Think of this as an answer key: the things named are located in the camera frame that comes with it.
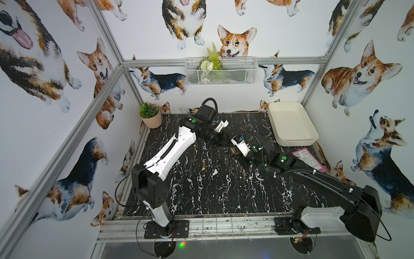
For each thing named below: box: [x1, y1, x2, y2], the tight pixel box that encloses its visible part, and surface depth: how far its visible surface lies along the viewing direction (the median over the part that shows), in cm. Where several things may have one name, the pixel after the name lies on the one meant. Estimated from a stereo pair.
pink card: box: [292, 147, 327, 173], surface depth 99 cm
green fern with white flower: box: [199, 42, 224, 84], surface depth 84 cm
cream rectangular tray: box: [267, 101, 320, 147], surface depth 114 cm
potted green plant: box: [139, 101, 163, 129], surface depth 106 cm
